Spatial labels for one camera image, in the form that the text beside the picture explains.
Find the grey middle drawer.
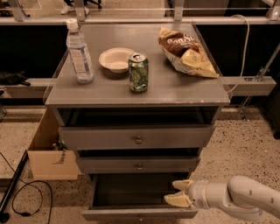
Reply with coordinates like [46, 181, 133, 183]
[76, 156, 200, 174]

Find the grey drawer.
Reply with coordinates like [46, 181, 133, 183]
[76, 156, 200, 174]
[81, 172, 197, 221]
[59, 125, 214, 151]

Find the grey bottom drawer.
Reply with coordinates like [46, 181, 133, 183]
[81, 172, 197, 221]

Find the white paper bowl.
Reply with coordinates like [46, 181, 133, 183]
[99, 47, 134, 74]

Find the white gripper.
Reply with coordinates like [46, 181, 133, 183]
[164, 179, 222, 209]

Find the metal railing frame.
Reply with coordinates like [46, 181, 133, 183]
[0, 0, 280, 25]

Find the white shoe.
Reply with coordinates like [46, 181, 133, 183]
[60, 5, 75, 15]

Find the brown yellow chip bag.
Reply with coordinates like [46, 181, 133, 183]
[158, 27, 220, 78]

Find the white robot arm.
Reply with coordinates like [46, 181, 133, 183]
[164, 176, 280, 221]

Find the black floor cable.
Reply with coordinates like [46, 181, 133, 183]
[0, 151, 53, 224]

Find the black bag on shelf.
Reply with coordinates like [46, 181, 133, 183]
[0, 72, 31, 86]

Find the green soda can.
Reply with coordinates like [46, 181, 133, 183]
[128, 52, 149, 93]

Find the cardboard box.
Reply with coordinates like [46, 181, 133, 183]
[27, 109, 80, 180]

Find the grey top drawer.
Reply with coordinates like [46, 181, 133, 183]
[59, 125, 214, 151]

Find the white hanging cable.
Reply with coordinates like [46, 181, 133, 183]
[224, 14, 251, 95]

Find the clear plastic water bottle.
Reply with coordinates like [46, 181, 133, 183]
[66, 18, 94, 84]

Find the grey wooden drawer cabinet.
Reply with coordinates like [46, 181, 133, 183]
[44, 23, 231, 176]

